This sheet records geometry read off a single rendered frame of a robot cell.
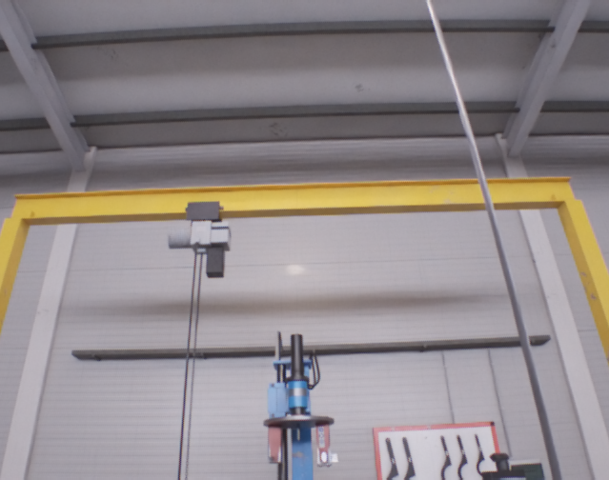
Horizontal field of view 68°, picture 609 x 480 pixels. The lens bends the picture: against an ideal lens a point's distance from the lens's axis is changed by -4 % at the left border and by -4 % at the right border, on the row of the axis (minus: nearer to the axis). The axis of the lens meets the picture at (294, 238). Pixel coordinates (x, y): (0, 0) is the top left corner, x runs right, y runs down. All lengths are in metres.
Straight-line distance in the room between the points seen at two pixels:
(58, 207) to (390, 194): 3.12
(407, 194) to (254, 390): 3.14
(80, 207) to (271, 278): 2.91
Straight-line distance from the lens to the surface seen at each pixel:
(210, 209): 4.22
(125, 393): 6.46
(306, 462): 4.36
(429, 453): 6.11
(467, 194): 4.59
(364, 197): 4.35
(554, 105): 8.43
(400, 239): 6.95
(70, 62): 7.60
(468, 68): 7.56
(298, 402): 3.95
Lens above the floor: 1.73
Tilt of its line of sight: 29 degrees up
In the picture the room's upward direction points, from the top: 2 degrees counter-clockwise
